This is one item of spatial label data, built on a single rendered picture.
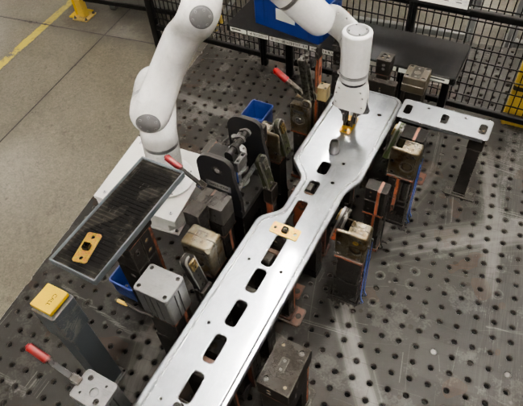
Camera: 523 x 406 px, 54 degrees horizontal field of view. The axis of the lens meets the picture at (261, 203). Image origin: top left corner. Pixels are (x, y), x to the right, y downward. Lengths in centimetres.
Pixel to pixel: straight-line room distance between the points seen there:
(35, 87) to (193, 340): 294
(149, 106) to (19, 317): 79
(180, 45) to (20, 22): 341
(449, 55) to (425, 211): 55
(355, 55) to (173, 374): 95
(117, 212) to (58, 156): 204
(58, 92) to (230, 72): 168
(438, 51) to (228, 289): 117
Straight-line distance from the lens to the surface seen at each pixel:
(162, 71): 150
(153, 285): 124
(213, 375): 124
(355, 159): 160
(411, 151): 159
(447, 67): 195
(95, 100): 367
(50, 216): 304
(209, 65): 252
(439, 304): 169
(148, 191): 135
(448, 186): 198
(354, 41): 147
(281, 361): 120
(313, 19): 141
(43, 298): 125
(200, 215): 136
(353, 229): 137
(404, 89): 185
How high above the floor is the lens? 214
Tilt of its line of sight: 50 degrees down
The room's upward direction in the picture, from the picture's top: 5 degrees counter-clockwise
